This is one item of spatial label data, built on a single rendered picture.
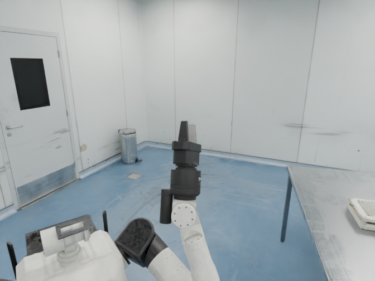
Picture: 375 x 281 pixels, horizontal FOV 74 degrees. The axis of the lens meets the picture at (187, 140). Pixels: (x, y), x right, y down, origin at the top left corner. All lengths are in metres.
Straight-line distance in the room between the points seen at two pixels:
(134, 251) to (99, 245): 0.10
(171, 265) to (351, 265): 0.96
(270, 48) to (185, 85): 1.65
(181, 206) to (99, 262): 0.28
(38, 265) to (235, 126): 4.17
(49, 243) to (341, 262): 1.27
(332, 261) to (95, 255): 1.11
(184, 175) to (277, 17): 4.00
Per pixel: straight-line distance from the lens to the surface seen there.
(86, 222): 0.74
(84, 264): 0.80
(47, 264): 0.84
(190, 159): 0.69
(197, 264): 0.74
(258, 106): 4.53
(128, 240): 0.85
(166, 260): 0.84
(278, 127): 4.56
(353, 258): 1.57
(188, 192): 0.69
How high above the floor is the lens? 1.73
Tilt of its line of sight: 17 degrees down
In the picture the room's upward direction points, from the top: straight up
